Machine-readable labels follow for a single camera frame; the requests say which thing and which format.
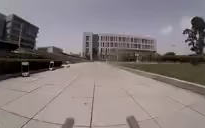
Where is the white office building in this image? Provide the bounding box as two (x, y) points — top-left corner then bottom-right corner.
(82, 31), (158, 62)

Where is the grey paved slab plaza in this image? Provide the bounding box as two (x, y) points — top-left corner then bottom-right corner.
(0, 61), (205, 128)

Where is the low grey building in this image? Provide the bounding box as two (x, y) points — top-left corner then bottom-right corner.
(37, 45), (65, 55)

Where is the pale stone kerb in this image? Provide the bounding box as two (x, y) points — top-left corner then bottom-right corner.
(114, 63), (205, 100)

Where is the robot's own part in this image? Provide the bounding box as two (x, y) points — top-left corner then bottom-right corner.
(61, 117), (76, 128)
(125, 115), (141, 128)

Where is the green grass lawn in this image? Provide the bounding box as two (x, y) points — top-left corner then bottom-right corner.
(118, 62), (205, 89)

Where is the distant hedge row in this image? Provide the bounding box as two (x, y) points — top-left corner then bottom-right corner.
(156, 51), (205, 64)

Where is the dark trimmed hedge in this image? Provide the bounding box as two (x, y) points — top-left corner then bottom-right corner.
(0, 57), (64, 78)

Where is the dark glass building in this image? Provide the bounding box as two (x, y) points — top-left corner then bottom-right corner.
(0, 8), (40, 58)

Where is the tall dark tree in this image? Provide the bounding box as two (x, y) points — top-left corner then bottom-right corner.
(182, 16), (205, 57)

